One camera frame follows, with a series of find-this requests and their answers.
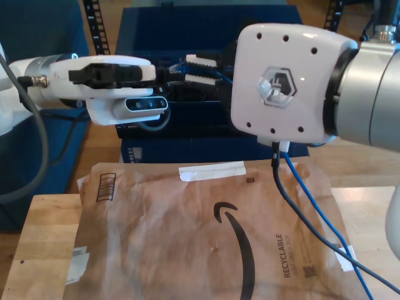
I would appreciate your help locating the black rack frame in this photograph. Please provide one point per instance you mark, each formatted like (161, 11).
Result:
(95, 25)

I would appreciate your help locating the short white tape piece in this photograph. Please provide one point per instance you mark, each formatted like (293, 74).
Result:
(345, 259)

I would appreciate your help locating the white paper label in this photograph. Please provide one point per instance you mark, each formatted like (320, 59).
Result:
(78, 265)

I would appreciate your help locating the long white tape strip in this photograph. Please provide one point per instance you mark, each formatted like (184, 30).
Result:
(212, 171)

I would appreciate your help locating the blue device under rack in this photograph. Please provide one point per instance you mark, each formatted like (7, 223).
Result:
(203, 150)

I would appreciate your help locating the brown paper mailer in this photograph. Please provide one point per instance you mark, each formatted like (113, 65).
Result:
(156, 250)

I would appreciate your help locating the blue sofa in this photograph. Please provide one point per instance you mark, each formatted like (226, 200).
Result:
(31, 25)

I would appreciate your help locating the blue network switch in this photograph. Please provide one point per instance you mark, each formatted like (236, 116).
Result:
(172, 31)

